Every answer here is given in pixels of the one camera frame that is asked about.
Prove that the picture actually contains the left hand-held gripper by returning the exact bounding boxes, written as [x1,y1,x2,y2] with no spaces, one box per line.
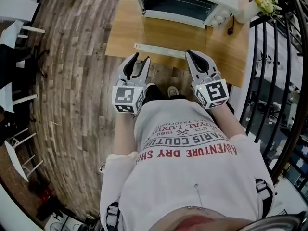
[112,52,151,116]

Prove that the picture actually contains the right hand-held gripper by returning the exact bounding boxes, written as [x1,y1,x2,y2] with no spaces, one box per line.
[185,49,230,110]

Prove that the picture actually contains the glass toaster oven door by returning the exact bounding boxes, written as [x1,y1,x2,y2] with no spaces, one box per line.
[133,15,208,60]

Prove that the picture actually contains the person's right forearm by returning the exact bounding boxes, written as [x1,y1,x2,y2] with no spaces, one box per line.
[211,103,246,141]

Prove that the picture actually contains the person's left forearm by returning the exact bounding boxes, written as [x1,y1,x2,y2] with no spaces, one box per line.
[112,112,136,158]

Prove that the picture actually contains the person's black trousers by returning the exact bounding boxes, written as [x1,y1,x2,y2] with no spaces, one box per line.
[141,83,189,106]

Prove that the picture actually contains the person's right shoe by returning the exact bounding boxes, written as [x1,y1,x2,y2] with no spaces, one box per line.
[167,86,179,98]

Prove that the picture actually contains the white flower vase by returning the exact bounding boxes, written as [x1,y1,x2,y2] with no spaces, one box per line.
[236,0,260,24]

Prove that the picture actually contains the yellow and green flower bouquet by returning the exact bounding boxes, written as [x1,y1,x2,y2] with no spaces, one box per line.
[245,0,282,18]

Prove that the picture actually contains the person's white printed shirt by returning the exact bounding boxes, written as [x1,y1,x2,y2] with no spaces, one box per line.
[99,99,275,231]

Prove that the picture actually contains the white chair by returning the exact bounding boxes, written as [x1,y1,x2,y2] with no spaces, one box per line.
[0,20,46,47]
[0,82,39,113]
[4,126,44,183]

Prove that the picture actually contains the black metal railing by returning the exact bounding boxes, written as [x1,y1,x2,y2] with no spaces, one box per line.
[239,0,308,193]

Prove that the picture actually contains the red plastic stool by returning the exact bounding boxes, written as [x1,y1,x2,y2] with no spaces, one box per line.
[38,186,55,203]

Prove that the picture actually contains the black power cable red switch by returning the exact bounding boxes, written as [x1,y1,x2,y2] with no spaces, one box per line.
[227,15,236,35]

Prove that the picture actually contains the thin silver necklace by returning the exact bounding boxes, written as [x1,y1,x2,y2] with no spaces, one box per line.
[186,205,214,213]

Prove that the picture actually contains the black and white shoulder strap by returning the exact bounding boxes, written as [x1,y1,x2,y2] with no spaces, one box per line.
[105,201,121,229]
[254,178,275,218]

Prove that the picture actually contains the metal head mount rim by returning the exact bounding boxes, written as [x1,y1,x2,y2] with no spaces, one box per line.
[242,210,308,231]

